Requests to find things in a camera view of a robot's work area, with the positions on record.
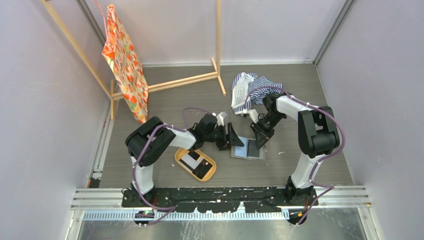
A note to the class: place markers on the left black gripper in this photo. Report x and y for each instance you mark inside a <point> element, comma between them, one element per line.
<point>234,139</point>

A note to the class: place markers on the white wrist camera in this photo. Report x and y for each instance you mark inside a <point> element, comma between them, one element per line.
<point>253,114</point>
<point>220,118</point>

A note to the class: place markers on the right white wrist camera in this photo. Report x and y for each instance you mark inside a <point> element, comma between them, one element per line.
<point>253,114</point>

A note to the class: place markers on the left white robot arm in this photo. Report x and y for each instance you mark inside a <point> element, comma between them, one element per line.
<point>147,143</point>

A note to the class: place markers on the orange oval tray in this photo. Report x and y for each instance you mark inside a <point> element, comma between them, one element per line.
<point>181,152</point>

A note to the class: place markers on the grey card holder wallet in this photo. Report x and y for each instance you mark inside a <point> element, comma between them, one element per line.
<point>240,152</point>

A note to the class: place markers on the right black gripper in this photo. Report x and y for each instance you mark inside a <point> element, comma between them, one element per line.
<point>262,135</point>

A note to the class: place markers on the black VIP credit card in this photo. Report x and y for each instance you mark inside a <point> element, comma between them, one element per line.
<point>252,151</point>

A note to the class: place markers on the silver credit card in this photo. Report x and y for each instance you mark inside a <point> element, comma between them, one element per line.
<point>189,163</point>

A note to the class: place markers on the glossy black credit card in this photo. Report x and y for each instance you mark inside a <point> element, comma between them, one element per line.
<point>202,169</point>

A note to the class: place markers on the orange floral cloth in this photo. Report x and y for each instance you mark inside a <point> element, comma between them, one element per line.
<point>120,54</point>

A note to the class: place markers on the blue striped cloth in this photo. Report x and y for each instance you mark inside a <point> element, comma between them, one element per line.
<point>249,89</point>

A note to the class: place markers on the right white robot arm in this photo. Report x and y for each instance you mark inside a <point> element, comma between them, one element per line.
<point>317,135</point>

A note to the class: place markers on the wooden drying rack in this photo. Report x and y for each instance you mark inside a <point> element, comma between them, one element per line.
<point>113,92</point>

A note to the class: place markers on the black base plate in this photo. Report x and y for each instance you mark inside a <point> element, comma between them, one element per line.
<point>268,199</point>

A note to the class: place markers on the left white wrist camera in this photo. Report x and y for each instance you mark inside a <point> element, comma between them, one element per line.
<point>220,118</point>

